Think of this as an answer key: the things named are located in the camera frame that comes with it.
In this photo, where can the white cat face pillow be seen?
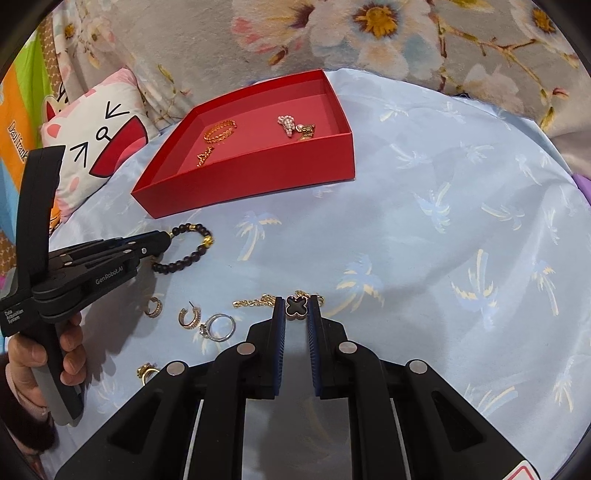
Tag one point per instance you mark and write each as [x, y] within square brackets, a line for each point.
[92, 120]

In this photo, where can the gold butterfly brooch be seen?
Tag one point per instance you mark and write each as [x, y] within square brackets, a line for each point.
[307, 131]

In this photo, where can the colourful striped cloth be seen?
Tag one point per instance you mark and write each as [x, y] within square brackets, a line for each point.
[27, 83]

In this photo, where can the person's left hand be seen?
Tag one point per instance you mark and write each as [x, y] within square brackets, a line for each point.
[23, 364]

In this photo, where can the grey floral blanket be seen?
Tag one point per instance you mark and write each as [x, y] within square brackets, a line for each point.
[184, 41]

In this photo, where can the gold hoop earring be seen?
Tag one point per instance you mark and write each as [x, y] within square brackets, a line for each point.
[187, 323]
[154, 312]

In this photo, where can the small gold pendant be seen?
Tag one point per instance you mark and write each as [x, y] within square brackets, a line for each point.
[205, 155]

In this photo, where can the pearl brooch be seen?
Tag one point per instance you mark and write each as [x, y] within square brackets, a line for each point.
[288, 123]

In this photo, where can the person's left forearm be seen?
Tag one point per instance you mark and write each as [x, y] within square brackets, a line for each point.
[23, 429]

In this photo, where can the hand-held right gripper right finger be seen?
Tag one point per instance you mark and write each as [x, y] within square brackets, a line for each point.
[314, 333]

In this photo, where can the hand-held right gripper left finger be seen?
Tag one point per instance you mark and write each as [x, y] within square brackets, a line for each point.
[278, 328]

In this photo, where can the purple cloth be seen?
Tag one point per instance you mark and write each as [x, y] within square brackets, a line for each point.
[584, 189]

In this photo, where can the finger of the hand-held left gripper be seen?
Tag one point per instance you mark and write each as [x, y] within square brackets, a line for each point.
[111, 243]
[115, 259]

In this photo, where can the blue palm print cloth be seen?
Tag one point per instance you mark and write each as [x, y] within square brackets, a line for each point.
[415, 254]

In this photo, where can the red cardboard box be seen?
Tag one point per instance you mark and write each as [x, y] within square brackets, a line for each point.
[258, 184]

